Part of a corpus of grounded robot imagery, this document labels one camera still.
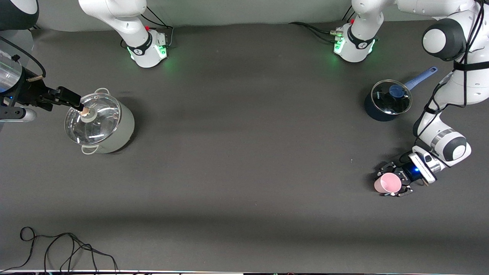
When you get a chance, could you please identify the black right arm base cables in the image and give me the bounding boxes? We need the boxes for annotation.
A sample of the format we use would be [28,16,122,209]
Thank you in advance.
[138,6,175,49]

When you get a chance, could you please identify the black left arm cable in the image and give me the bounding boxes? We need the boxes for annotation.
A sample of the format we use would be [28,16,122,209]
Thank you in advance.
[422,0,489,115]

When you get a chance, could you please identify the grey-green stock pot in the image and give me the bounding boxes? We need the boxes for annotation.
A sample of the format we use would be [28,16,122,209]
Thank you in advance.
[64,88,135,155]

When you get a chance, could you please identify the black arm base cables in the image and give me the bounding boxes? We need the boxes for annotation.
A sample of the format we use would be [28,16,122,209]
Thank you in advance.
[138,6,175,49]
[288,21,340,44]

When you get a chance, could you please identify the pink plastic cup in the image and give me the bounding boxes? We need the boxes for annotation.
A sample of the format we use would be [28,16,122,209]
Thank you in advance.
[374,173,402,194]

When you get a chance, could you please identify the thin black loose cable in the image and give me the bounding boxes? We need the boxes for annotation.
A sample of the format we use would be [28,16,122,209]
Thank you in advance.
[0,227,119,273]

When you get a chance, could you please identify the black left arm base cables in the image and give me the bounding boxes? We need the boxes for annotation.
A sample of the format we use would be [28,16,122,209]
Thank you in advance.
[288,21,340,44]

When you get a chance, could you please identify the dark blue saucepan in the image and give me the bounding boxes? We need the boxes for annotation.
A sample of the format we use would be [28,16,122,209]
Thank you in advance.
[364,67,439,122]

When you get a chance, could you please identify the glass lid with blue knob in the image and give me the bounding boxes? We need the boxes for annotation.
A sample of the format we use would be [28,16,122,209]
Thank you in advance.
[371,79,413,115]

